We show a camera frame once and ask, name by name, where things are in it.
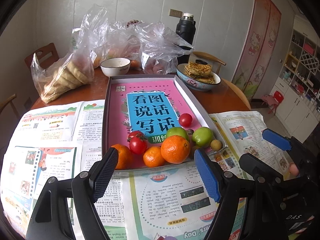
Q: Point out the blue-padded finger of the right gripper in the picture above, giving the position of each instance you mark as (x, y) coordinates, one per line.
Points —
(277, 140)

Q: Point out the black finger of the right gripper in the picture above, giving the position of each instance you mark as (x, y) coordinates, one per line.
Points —
(259, 170)

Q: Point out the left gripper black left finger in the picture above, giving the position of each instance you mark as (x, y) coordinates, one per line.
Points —
(102, 174)

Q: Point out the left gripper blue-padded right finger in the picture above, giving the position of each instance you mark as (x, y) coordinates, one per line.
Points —
(205, 168)

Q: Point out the tan longan fruit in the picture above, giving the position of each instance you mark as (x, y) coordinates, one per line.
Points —
(216, 145)

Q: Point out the green jujube fruit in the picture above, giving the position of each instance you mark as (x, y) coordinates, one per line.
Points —
(177, 131)
(203, 136)

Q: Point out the large orange tangerine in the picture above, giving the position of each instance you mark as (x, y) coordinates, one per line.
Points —
(175, 149)

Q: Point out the red cherry tomato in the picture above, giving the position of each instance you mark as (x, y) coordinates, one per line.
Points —
(185, 120)
(138, 134)
(138, 145)

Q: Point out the small orange tangerine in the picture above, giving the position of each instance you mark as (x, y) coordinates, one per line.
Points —
(153, 158)

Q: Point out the operator right hand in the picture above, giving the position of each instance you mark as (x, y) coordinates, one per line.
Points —
(293, 169)

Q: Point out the orange tangerine in tray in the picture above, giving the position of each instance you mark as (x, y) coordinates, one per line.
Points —
(125, 157)

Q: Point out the newspaper sheet right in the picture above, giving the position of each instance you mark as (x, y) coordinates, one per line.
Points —
(242, 132)

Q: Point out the newspaper sheet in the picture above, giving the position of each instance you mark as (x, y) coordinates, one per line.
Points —
(168, 202)
(57, 141)
(242, 132)

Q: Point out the red child chair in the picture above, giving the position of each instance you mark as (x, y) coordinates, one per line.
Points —
(273, 101)

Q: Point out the newspaper sheet centre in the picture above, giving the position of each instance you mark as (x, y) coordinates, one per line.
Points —
(168, 202)

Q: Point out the red cherry tomato in tray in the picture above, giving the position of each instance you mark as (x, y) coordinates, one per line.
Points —
(185, 120)

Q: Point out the newspaper sheet left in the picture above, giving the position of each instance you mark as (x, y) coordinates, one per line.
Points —
(57, 141)

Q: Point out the white shelf cabinet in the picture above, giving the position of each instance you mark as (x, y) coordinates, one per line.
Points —
(298, 82)

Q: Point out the grey cardboard box tray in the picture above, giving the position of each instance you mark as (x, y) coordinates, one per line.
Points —
(138, 163)

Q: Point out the pink Chinese workbook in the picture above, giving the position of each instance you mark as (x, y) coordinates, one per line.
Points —
(149, 105)

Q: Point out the blue floral bowl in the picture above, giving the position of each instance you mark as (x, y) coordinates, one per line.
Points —
(194, 83)

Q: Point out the pink Hello Kitty curtain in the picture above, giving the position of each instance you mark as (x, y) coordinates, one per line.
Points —
(258, 47)

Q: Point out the stack of fried pancakes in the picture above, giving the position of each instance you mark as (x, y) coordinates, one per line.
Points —
(200, 72)

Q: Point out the plastic bag of flatbreads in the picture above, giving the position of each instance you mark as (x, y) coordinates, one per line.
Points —
(68, 73)

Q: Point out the white ceramic bowl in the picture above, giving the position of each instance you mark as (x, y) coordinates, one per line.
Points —
(115, 67)

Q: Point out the clear plastic bag right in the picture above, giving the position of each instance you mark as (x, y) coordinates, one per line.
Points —
(160, 48)

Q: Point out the clear plastic bag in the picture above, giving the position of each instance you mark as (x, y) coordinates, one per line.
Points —
(109, 40)
(160, 48)

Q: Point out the wooden chair back left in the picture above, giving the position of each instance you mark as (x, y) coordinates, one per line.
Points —
(46, 55)

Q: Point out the clear plastic bag middle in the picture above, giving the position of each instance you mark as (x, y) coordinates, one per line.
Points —
(109, 40)

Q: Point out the black thermos bottle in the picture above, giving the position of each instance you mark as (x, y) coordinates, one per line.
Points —
(186, 29)

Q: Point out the wall power socket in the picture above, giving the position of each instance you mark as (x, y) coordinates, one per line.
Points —
(175, 13)

